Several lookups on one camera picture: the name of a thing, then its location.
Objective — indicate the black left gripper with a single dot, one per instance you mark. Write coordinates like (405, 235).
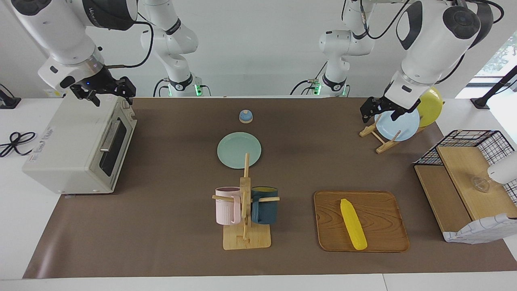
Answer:
(394, 104)

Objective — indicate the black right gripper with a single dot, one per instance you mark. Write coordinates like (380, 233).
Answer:
(99, 82)

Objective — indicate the beige toaster oven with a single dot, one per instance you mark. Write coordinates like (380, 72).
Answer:
(68, 145)

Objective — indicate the yellow corn cob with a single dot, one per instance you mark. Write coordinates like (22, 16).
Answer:
(353, 224)

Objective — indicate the green plate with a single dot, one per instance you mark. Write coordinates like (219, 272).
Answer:
(234, 149)

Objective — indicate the light blue plate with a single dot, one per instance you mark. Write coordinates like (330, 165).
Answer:
(404, 127)

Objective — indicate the wooden plate rack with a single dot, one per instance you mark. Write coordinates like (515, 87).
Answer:
(383, 146)

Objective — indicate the yellow plate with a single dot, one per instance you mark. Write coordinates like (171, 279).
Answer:
(432, 109)

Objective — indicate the black table clamp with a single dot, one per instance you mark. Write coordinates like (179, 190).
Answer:
(8, 101)

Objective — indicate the brown table mat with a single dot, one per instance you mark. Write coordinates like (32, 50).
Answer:
(169, 182)

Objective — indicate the wooden serving tray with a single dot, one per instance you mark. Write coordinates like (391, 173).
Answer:
(383, 222)

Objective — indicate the black angled stand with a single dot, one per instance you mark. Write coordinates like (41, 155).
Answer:
(494, 89)

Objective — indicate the small clear glass item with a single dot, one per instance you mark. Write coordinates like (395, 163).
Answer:
(480, 184)

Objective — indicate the window with greenery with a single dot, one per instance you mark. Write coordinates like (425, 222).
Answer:
(501, 56)

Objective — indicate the white rounded device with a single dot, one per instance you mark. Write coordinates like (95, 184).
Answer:
(505, 169)

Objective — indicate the small blue call bell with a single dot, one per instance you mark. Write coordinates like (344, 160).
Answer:
(245, 116)

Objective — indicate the dark blue mug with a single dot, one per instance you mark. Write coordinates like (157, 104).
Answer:
(265, 210)

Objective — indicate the pink mug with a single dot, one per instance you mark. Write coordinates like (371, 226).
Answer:
(227, 208)

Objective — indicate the wooden mug tree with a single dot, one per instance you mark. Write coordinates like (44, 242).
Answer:
(245, 238)

